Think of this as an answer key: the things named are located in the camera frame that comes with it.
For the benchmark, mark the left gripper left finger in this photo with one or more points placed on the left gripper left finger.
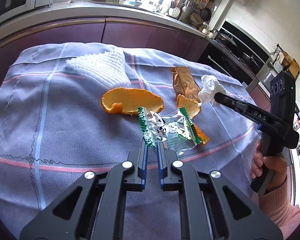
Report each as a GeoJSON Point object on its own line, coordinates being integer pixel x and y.
{"type": "Point", "coordinates": [139, 158]}

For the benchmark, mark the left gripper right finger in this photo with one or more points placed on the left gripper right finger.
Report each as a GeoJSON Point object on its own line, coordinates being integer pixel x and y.
{"type": "Point", "coordinates": [168, 179]}

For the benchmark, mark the small white tissue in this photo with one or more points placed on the small white tissue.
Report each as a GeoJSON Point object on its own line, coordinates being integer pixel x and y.
{"type": "Point", "coordinates": [211, 87]}

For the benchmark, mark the pink sleeve right forearm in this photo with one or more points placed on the pink sleeve right forearm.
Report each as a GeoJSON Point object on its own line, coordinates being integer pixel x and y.
{"type": "Point", "coordinates": [276, 205]}

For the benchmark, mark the purple kitchen cabinets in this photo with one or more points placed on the purple kitchen cabinets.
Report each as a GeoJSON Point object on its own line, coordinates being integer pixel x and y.
{"type": "Point", "coordinates": [120, 32]}

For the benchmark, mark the green silver snack wrapper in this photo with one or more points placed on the green silver snack wrapper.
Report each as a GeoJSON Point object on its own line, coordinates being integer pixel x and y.
{"type": "Point", "coordinates": [176, 131]}

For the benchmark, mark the small orange peel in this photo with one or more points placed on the small orange peel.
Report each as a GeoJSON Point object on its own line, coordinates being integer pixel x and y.
{"type": "Point", "coordinates": [193, 109]}

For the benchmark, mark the large orange peel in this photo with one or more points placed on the large orange peel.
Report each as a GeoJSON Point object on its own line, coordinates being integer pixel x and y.
{"type": "Point", "coordinates": [128, 100]}

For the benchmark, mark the gold snack bag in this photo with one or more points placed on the gold snack bag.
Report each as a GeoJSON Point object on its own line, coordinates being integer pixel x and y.
{"type": "Point", "coordinates": [184, 83]}

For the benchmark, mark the black built-in oven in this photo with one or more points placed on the black built-in oven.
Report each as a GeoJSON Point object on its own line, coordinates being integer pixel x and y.
{"type": "Point", "coordinates": [235, 53]}

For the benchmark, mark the checked purple table cloth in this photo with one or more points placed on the checked purple table cloth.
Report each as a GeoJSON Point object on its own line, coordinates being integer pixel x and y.
{"type": "Point", "coordinates": [53, 129]}

